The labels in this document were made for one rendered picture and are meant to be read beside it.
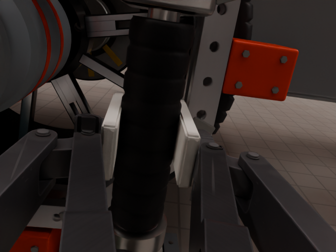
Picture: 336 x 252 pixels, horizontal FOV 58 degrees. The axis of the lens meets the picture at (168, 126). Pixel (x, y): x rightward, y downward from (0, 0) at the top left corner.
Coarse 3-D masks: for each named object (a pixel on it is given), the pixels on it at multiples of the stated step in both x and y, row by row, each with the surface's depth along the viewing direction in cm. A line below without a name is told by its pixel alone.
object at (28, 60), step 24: (0, 0) 23; (24, 0) 26; (48, 0) 33; (0, 24) 22; (24, 24) 26; (48, 24) 30; (0, 48) 22; (24, 48) 25; (48, 48) 30; (0, 72) 23; (24, 72) 27; (48, 72) 33; (0, 96) 24; (24, 96) 30
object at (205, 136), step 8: (200, 136) 17; (208, 136) 17; (200, 144) 16; (232, 160) 15; (232, 168) 14; (240, 168) 14; (232, 176) 14; (240, 176) 14; (232, 184) 14; (240, 184) 14; (248, 184) 14; (240, 192) 14; (248, 192) 14
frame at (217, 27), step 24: (216, 0) 36; (240, 0) 36; (216, 24) 37; (192, 48) 42; (216, 48) 39; (192, 72) 40; (216, 72) 39; (192, 96) 40; (216, 96) 40; (48, 216) 44
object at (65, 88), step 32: (64, 0) 48; (96, 32) 46; (128, 32) 46; (64, 64) 51; (96, 64) 48; (32, 96) 49; (64, 96) 49; (0, 128) 61; (32, 128) 52; (64, 128) 72
